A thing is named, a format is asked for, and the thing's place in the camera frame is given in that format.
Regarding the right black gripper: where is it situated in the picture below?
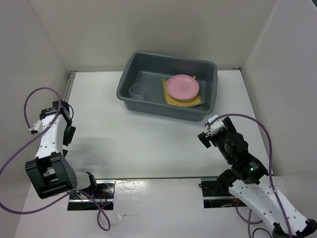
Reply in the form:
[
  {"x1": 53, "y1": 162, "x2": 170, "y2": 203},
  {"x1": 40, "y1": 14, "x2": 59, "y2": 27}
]
[{"x1": 197, "y1": 116, "x2": 234, "y2": 164}]

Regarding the yellow woven bamboo mat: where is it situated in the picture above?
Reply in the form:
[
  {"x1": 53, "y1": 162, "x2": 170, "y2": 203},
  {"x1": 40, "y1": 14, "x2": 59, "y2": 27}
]
[{"x1": 162, "y1": 76, "x2": 204, "y2": 108}]

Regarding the pink bear plate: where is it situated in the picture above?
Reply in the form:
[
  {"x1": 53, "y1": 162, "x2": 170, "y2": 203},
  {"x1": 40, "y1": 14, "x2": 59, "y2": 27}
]
[{"x1": 165, "y1": 74, "x2": 200, "y2": 95}]

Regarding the clear glass cup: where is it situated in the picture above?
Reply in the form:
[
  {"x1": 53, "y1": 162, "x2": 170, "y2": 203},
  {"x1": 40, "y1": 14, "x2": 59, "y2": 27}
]
[{"x1": 129, "y1": 84, "x2": 145, "y2": 101}]

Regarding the cream bear plate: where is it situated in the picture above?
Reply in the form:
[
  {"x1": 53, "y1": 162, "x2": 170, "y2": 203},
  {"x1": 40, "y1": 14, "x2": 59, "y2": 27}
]
[{"x1": 165, "y1": 93, "x2": 200, "y2": 102}]

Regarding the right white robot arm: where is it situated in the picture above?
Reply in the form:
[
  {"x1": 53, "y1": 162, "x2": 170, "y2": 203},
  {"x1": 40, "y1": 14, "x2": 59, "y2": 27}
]
[{"x1": 198, "y1": 114, "x2": 317, "y2": 238}]

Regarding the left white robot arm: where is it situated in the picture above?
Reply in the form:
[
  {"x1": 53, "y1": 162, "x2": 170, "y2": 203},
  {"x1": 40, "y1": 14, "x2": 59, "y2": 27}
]
[{"x1": 25, "y1": 101, "x2": 99, "y2": 199}]

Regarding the grey plastic bin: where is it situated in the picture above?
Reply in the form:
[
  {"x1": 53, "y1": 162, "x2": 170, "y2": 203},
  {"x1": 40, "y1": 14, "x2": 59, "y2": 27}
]
[{"x1": 116, "y1": 51, "x2": 218, "y2": 122}]

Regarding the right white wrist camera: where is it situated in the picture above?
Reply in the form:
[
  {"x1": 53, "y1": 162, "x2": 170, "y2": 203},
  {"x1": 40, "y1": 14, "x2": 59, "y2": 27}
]
[{"x1": 205, "y1": 115, "x2": 225, "y2": 136}]

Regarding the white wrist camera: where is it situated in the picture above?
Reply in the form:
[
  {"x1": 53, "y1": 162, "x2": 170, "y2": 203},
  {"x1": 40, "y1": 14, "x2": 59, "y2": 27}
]
[
  {"x1": 205, "y1": 115, "x2": 225, "y2": 136},
  {"x1": 29, "y1": 120, "x2": 43, "y2": 134}
]

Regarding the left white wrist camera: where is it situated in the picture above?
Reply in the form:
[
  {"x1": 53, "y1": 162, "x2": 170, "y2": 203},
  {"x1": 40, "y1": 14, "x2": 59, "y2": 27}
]
[{"x1": 29, "y1": 120, "x2": 43, "y2": 134}]

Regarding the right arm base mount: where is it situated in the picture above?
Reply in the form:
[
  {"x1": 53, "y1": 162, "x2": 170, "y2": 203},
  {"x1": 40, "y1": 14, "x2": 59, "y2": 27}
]
[{"x1": 198, "y1": 177, "x2": 237, "y2": 209}]

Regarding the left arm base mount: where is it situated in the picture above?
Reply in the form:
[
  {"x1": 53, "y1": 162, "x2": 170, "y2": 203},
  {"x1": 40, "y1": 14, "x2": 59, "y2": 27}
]
[{"x1": 67, "y1": 179, "x2": 115, "y2": 211}]

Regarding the aluminium frame rail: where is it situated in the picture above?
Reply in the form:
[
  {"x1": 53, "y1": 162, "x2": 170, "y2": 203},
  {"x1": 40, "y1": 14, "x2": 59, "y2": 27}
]
[{"x1": 63, "y1": 70, "x2": 77, "y2": 102}]

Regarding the black cable loop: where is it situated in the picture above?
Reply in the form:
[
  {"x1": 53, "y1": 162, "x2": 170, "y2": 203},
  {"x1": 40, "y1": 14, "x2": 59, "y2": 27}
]
[{"x1": 252, "y1": 228, "x2": 272, "y2": 238}]

